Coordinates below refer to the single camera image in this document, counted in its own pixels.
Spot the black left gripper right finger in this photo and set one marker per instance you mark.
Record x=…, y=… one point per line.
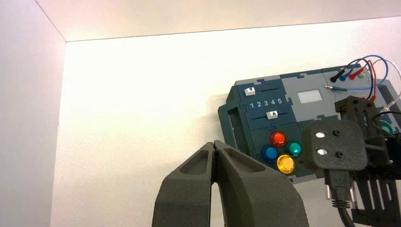
x=260, y=194

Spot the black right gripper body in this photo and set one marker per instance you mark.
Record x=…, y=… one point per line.
x=357, y=109

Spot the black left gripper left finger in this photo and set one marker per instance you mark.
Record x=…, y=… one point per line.
x=184, y=191

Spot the yellow round push button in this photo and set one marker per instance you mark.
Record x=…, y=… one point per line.
x=285, y=164

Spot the blue round push button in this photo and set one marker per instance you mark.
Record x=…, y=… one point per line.
x=270, y=153

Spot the green round push button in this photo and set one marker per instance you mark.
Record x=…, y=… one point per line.
x=294, y=148

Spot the red round push button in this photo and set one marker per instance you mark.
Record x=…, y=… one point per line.
x=278, y=139

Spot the green rotary knob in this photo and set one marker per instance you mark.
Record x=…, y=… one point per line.
x=387, y=127

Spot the small white display window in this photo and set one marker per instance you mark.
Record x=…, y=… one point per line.
x=309, y=96

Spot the grey and teal control box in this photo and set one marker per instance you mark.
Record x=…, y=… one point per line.
x=291, y=91

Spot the white slider knob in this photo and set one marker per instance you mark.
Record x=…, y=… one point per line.
x=249, y=91
x=272, y=114

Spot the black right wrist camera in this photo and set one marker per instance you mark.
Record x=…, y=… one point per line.
x=335, y=145

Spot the black slotted camera mount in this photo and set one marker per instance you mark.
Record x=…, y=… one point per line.
x=376, y=200

